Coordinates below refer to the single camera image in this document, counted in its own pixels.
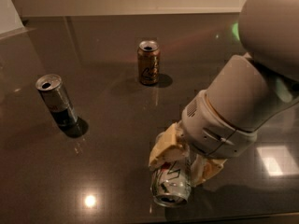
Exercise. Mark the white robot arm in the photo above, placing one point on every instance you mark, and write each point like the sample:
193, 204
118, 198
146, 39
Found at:
253, 87

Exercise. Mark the white green 7up can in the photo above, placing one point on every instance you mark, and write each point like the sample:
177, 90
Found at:
170, 184

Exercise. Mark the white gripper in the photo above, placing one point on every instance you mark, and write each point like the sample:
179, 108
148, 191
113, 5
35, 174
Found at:
209, 131

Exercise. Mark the brown soda can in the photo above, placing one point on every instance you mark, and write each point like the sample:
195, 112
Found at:
148, 59

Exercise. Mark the slim silver black can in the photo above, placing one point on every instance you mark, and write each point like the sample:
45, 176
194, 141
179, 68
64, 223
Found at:
52, 90

